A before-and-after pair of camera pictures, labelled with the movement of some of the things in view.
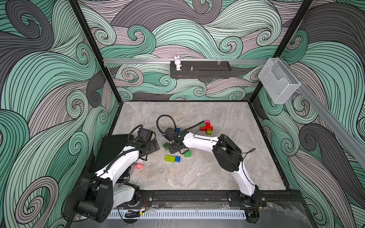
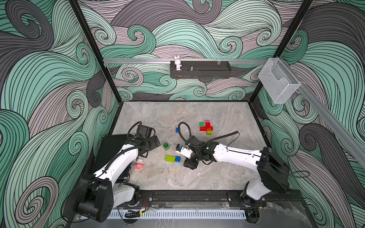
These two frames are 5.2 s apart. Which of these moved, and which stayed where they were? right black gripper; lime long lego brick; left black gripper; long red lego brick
Moved: right black gripper
Stayed: long red lego brick; left black gripper; lime long lego brick
